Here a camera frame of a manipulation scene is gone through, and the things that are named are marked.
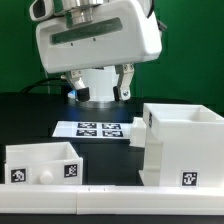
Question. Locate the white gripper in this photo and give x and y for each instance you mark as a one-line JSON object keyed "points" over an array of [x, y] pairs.
{"points": [[99, 33]]}

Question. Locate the white drawer without knob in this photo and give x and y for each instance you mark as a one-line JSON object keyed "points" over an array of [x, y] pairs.
{"points": [[138, 133]]}

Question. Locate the white drawer with knob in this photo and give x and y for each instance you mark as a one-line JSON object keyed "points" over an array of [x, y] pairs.
{"points": [[43, 164]]}

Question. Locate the white drawer housing box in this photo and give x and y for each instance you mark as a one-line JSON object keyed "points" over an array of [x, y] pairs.
{"points": [[184, 146]]}

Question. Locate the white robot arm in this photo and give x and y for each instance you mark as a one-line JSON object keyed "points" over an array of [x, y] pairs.
{"points": [[101, 80]]}

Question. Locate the white paper with markers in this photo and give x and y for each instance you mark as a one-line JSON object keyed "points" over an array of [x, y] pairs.
{"points": [[100, 130]]}

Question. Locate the white front fence rail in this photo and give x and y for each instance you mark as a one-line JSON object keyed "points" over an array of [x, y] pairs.
{"points": [[111, 200]]}

